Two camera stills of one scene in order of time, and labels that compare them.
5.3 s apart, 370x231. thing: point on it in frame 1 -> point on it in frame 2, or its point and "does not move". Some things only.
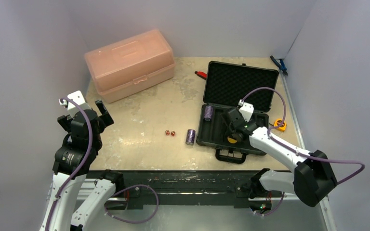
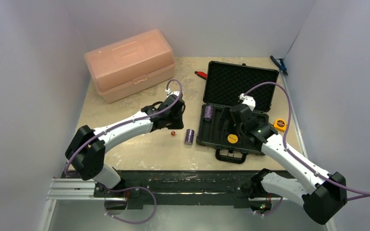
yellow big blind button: (231, 140) does not move
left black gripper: (104, 118) -> (178, 125)
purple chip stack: (190, 136) does not move
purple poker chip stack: (208, 113) does not move
